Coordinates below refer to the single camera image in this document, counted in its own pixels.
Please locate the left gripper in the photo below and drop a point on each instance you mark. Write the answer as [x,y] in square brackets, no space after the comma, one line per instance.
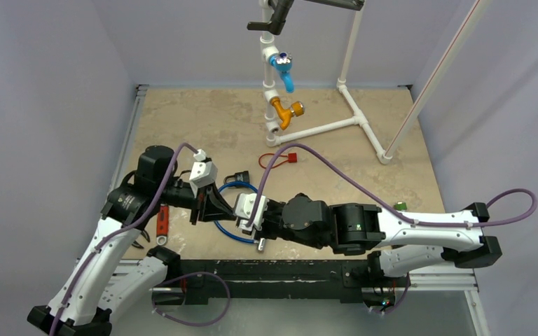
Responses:
[210,205]

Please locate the blue cable lock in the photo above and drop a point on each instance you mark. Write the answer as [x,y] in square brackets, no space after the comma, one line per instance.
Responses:
[260,244]

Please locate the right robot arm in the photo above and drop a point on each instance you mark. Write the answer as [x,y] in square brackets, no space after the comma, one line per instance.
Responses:
[352,229]

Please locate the black padlock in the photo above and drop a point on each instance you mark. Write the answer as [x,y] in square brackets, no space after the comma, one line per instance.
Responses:
[238,178]

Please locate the black pliers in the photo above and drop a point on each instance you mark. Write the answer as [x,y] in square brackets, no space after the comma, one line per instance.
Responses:
[145,236]

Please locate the orange faucet valve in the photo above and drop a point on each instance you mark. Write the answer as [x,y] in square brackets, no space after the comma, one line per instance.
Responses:
[286,114]

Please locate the green object at right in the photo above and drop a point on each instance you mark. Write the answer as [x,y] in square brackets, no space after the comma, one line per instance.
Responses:
[400,206]

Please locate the blue faucet valve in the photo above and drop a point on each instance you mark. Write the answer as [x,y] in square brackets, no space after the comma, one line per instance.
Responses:
[283,62]

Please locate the white diagonal pole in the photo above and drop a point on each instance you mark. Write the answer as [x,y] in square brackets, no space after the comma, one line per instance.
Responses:
[450,53]

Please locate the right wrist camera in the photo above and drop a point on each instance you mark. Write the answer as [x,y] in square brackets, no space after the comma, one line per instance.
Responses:
[244,206]

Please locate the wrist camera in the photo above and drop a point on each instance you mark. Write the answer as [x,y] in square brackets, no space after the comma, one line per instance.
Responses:
[203,172]
[244,206]

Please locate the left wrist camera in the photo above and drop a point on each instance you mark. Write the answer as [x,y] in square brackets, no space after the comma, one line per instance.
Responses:
[203,172]

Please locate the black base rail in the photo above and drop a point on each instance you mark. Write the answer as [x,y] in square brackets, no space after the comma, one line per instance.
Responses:
[347,281]

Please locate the red handled adjustable wrench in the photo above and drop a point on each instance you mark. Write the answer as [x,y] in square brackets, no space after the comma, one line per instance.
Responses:
[162,225]

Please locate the red cable seal lock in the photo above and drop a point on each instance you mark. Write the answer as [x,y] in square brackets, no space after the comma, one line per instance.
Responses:
[281,160]

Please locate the white PVC pipe frame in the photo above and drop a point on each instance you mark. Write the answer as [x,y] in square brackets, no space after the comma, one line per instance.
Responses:
[325,110]

